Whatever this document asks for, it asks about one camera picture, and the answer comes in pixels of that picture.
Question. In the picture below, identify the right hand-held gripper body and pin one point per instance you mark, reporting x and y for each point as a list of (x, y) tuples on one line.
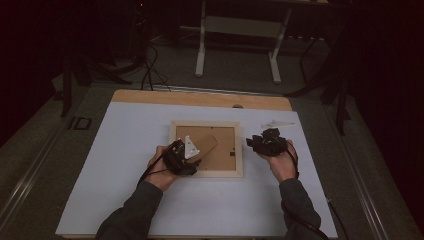
[(273, 145)]

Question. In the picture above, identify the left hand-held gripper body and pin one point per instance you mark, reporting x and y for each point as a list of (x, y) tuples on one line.
[(176, 156)]

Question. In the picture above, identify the pale wooden picture frame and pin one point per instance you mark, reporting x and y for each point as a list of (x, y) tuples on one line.
[(205, 173)]

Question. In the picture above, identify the person's right hand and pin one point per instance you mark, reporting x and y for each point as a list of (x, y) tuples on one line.
[(283, 166)]

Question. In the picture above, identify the person's left hand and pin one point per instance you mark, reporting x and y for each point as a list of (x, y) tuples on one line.
[(160, 176)]

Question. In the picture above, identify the black metal stand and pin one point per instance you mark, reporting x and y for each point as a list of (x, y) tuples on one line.
[(341, 106), (66, 90)]

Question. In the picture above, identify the black rectangular floor plate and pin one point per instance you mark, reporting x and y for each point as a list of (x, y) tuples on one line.
[(80, 123)]

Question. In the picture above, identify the aluminium floor rail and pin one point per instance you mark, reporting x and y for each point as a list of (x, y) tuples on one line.
[(30, 173), (360, 180), (216, 90)]

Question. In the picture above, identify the white metal desk frame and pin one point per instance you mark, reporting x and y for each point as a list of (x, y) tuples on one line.
[(201, 50)]

